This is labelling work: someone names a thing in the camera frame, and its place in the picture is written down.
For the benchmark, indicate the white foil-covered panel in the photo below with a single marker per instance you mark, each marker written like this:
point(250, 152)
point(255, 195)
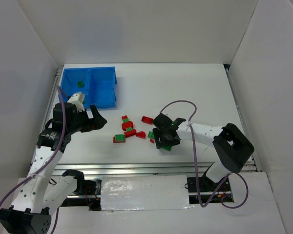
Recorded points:
point(135, 193)

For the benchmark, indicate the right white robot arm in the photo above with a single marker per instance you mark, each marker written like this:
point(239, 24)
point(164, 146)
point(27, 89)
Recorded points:
point(231, 145)

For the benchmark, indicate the blue two-compartment bin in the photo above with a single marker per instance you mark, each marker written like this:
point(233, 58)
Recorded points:
point(99, 85)

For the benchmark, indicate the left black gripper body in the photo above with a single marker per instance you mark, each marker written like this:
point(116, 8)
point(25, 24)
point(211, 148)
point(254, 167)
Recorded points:
point(88, 121)

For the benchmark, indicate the green 2x2 lego brick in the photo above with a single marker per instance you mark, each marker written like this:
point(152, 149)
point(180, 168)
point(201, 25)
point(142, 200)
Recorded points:
point(151, 135)

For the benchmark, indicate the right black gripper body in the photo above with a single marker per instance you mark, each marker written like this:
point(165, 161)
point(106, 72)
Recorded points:
point(162, 130)

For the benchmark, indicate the red half-round lego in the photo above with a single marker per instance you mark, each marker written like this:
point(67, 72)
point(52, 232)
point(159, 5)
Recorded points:
point(141, 134)

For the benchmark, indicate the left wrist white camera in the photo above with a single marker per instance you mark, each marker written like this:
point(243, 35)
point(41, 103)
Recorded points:
point(77, 99)

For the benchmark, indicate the green on red lego stack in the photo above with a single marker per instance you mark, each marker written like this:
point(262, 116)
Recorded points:
point(119, 138)

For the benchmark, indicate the red green stacked lego tower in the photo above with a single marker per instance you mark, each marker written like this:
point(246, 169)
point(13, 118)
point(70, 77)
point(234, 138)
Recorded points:
point(127, 125)

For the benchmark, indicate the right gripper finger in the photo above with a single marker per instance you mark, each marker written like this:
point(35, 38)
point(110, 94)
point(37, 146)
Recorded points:
point(175, 140)
point(157, 138)

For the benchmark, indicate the red 2x4 lego brick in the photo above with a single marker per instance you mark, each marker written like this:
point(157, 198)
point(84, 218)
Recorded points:
point(147, 120)

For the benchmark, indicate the red lego brick under tower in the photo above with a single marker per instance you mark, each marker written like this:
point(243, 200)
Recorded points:
point(130, 133)

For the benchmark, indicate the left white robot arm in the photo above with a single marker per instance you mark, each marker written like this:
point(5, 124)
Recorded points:
point(29, 206)

